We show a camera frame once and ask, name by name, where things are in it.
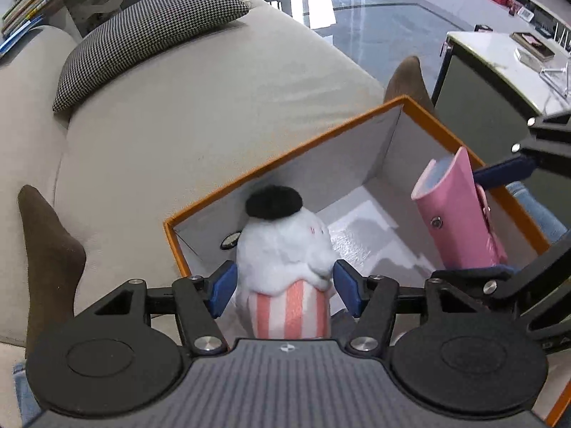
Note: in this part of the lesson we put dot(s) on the white pink-striped plush toy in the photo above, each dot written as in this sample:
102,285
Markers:
285,240

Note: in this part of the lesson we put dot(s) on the beige sofa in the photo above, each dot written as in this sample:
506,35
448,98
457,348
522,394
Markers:
200,98

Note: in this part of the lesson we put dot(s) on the houndstooth pillow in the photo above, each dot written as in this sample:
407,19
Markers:
147,35

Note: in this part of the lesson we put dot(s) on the marble coffee table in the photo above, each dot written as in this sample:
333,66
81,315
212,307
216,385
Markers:
481,49

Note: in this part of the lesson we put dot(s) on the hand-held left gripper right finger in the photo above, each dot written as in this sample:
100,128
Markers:
350,287

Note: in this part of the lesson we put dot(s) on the stack of books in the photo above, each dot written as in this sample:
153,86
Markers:
31,0

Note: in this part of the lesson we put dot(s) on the dark notebook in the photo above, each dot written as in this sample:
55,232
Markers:
533,42

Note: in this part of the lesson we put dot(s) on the pink pouch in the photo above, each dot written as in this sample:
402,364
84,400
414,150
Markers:
455,214

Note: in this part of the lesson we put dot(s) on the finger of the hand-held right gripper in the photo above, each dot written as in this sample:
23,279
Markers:
508,171
531,276

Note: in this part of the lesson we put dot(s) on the clear acrylic stand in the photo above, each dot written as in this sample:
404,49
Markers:
557,78

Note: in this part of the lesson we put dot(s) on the person's left leg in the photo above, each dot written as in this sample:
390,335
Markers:
49,258

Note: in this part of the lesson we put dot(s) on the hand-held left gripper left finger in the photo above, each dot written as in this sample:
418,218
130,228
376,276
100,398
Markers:
223,287

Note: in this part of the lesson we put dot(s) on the silver box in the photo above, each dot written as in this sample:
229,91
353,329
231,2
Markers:
526,59

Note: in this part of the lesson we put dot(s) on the orange cardboard box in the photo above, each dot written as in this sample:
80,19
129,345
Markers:
339,174

